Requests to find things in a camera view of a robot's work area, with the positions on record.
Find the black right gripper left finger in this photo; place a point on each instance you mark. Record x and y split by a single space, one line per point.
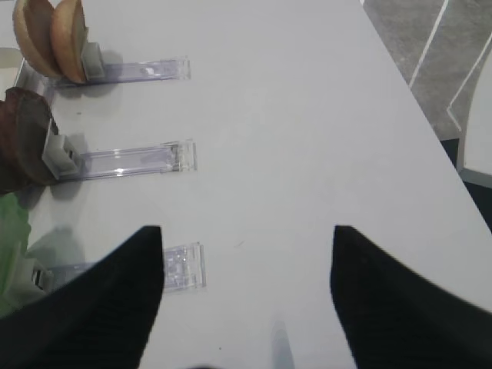
101 319

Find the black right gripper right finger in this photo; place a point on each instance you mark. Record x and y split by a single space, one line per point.
394 318

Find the clear acrylic lettuce holder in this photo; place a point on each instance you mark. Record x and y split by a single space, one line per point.
184 268

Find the green lettuce leaf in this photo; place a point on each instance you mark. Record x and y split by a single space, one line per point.
15 231

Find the brown meat patty inner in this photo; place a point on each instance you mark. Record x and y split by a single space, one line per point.
12 177

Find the brown meat patty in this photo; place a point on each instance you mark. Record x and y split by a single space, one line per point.
12 177
33 121

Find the brown meat patty outer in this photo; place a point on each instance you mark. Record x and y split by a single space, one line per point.
33 121

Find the clear acrylic patty holder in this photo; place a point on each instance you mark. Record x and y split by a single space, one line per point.
66 163

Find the white chair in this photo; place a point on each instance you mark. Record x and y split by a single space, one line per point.
474 151

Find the clear acrylic bun holder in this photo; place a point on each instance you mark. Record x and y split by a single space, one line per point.
99 72

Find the bun half inner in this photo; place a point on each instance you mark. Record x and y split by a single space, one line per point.
68 34

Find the bun half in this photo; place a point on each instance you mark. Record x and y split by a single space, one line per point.
68 34
32 24

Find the bun half outer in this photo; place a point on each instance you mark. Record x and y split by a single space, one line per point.
32 24

